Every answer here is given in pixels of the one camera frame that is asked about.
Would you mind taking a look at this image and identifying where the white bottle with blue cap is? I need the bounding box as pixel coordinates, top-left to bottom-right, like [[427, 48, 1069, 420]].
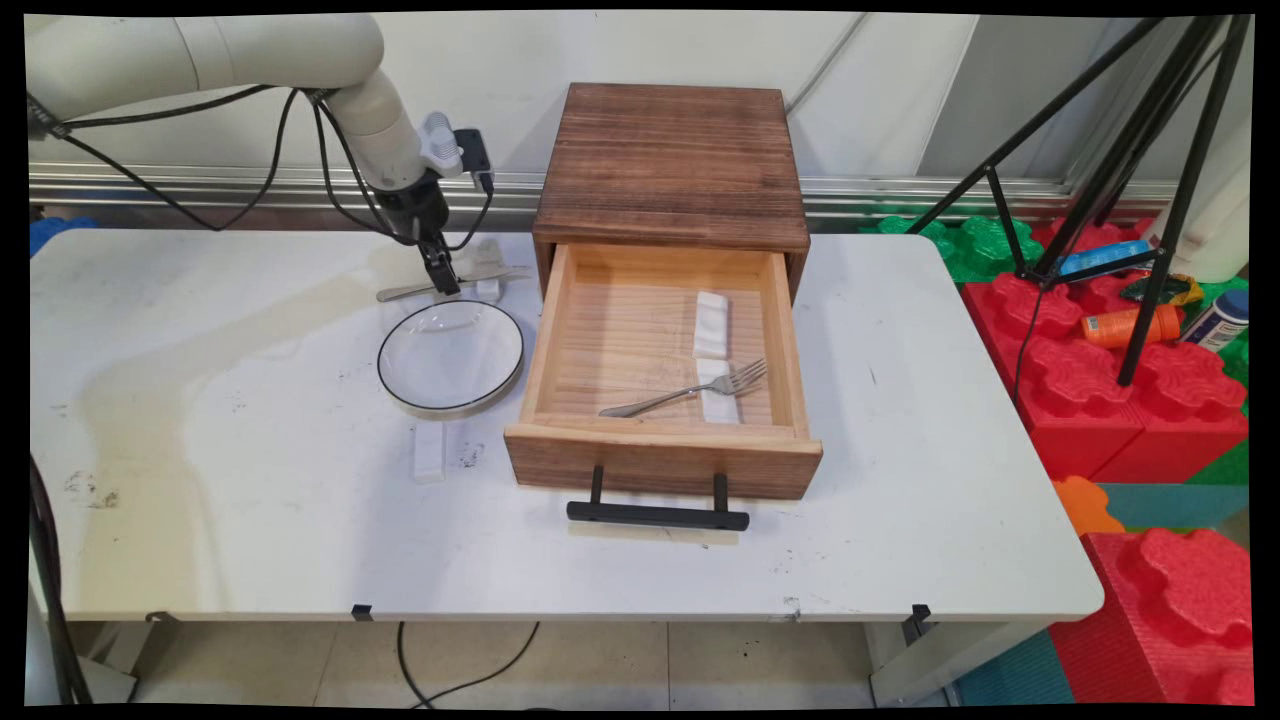
[[1181, 289, 1250, 354]]

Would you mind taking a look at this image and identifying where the silver fork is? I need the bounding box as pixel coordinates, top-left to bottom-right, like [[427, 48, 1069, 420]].
[[599, 358, 769, 419]]

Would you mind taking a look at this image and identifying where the black floor cable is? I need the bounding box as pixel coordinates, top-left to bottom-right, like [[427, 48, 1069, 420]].
[[396, 621, 542, 710]]

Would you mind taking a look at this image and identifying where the orange foam block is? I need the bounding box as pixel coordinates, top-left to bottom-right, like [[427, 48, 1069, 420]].
[[1051, 475, 1127, 537]]

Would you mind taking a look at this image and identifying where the aluminium wall rail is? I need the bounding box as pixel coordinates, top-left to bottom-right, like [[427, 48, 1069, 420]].
[[28, 163, 1181, 224]]

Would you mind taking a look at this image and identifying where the orange bottle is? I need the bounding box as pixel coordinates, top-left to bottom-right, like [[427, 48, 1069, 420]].
[[1081, 304, 1185, 350]]

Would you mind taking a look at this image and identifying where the white plastic container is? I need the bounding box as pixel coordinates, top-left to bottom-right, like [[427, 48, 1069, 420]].
[[1140, 118, 1252, 285]]

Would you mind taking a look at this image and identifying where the red foam block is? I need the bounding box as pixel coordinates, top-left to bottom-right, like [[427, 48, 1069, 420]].
[[961, 272, 1148, 483], [1049, 527, 1256, 707], [1090, 340, 1250, 486]]

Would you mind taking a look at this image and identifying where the teal foam mat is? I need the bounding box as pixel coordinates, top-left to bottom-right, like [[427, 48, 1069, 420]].
[[1098, 482, 1251, 532]]

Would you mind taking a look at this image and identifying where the silver table knife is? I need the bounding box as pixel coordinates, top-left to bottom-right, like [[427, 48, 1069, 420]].
[[377, 265, 534, 303]]

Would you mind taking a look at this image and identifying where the green foam block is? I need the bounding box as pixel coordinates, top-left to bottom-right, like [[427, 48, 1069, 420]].
[[858, 214, 1047, 285]]

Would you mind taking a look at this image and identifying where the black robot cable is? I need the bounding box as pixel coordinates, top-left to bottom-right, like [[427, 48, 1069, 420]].
[[28, 84, 497, 252]]

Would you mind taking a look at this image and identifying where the black tripod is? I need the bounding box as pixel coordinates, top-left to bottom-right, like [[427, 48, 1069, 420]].
[[905, 14, 1254, 389]]

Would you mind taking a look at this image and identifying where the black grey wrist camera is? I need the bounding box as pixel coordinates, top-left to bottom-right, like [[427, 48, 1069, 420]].
[[452, 127, 496, 195]]

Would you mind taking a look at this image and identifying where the white plate with black rim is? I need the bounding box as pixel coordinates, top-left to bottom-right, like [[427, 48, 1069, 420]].
[[377, 299, 527, 417]]

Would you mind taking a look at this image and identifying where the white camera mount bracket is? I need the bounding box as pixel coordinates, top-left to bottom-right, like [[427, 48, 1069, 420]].
[[417, 111, 467, 180]]

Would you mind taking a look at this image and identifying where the yellow green package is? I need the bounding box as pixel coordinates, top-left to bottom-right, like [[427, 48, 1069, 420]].
[[1119, 274, 1207, 307]]

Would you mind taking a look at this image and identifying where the dark wooden drawer cabinet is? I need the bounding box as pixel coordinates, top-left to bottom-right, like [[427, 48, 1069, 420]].
[[532, 83, 812, 302]]

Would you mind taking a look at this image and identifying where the wooden drawer with black handle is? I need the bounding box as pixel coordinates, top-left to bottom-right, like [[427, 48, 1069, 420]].
[[503, 243, 824, 532]]

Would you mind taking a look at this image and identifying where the white table leg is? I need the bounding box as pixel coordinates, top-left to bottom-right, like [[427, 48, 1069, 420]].
[[864, 620, 1053, 707]]

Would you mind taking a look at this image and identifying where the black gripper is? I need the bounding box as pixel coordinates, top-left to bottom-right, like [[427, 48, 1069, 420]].
[[375, 168, 463, 298]]

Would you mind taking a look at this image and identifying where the blue foam piece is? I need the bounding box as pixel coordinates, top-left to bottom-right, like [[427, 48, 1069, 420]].
[[29, 215, 98, 257]]

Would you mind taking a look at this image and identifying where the blue package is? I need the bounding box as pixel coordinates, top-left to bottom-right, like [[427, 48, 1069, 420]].
[[1057, 240, 1157, 280]]

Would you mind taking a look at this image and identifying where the white cutlery rest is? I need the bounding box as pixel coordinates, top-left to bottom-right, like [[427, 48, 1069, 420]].
[[414, 421, 448, 483], [693, 291, 731, 361], [697, 358, 742, 425], [471, 240, 506, 301]]

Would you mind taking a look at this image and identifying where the black cable bundle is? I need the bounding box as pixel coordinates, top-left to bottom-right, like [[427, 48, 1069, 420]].
[[27, 455, 97, 707]]

